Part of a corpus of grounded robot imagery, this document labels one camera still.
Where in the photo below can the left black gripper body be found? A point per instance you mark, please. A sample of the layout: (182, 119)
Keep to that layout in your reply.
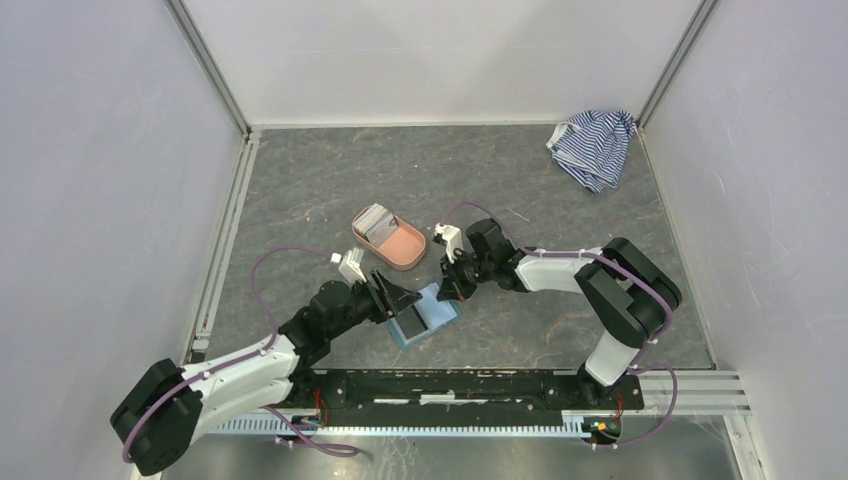
(367, 304)

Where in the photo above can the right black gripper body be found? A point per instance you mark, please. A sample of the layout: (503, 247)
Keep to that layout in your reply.
(464, 274)

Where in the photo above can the black credit card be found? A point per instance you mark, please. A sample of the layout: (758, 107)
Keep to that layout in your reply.
(410, 323)

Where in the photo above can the teal card holder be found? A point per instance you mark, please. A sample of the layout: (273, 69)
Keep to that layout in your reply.
(436, 314)

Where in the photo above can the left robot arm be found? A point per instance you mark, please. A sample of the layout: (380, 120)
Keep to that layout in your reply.
(252, 358)

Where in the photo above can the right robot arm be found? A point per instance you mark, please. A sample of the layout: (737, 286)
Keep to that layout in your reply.
(632, 297)

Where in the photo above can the stack of credit cards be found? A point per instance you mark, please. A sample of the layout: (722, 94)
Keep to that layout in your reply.
(375, 224)

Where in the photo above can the pink oval tray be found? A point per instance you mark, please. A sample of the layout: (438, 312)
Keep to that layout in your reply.
(402, 250)

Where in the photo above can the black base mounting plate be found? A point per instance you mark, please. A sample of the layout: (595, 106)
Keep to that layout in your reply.
(456, 397)

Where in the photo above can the blue striped cloth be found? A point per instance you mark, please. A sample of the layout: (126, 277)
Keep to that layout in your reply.
(592, 146)

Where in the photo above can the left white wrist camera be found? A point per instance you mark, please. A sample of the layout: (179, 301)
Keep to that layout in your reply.
(349, 265)

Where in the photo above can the aluminium frame rail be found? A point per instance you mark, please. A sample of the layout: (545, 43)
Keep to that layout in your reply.
(667, 393)

